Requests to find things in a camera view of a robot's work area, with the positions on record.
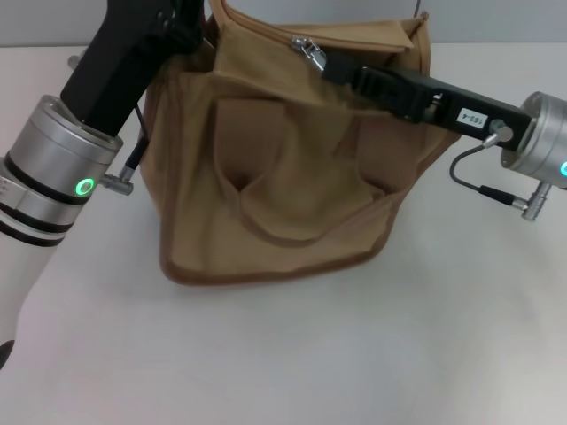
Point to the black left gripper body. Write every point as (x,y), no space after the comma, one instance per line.
(111,66)

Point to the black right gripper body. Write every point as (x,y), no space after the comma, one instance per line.
(469,110)

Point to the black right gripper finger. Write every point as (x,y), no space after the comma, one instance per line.
(376,82)

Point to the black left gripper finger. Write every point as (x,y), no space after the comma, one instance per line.
(192,35)

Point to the silver metal zipper pull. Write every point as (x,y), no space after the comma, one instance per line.
(313,55)

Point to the khaki canvas food bag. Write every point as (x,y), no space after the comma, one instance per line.
(288,212)

